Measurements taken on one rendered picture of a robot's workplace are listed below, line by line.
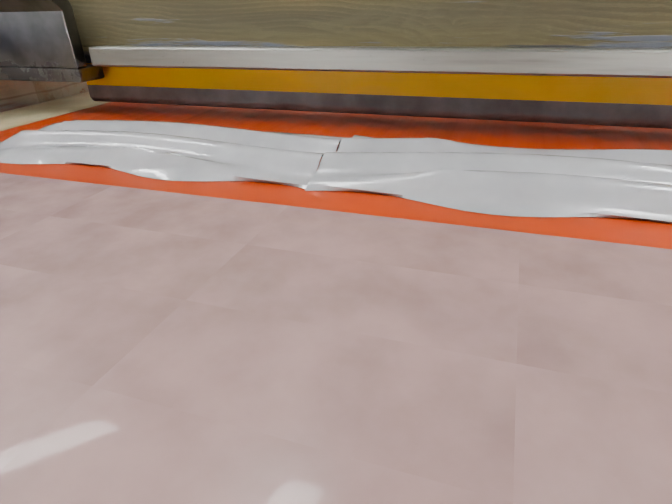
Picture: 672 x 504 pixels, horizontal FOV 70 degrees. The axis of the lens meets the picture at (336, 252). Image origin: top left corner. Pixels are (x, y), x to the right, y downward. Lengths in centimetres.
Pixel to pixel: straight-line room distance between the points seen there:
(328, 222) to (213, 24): 16
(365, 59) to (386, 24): 2
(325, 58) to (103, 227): 13
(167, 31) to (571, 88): 21
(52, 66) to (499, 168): 26
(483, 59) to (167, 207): 15
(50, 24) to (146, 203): 17
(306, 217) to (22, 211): 10
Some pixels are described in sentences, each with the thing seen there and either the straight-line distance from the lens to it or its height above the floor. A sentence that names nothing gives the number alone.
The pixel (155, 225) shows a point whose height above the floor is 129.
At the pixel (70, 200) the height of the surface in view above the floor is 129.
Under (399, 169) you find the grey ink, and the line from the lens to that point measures 19.
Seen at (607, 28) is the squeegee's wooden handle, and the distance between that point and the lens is 25.
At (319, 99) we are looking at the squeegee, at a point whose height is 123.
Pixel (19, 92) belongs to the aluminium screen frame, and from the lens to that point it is 41.
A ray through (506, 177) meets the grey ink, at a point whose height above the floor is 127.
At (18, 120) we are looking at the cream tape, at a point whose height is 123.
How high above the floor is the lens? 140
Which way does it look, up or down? 57 degrees down
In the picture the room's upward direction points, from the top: 21 degrees counter-clockwise
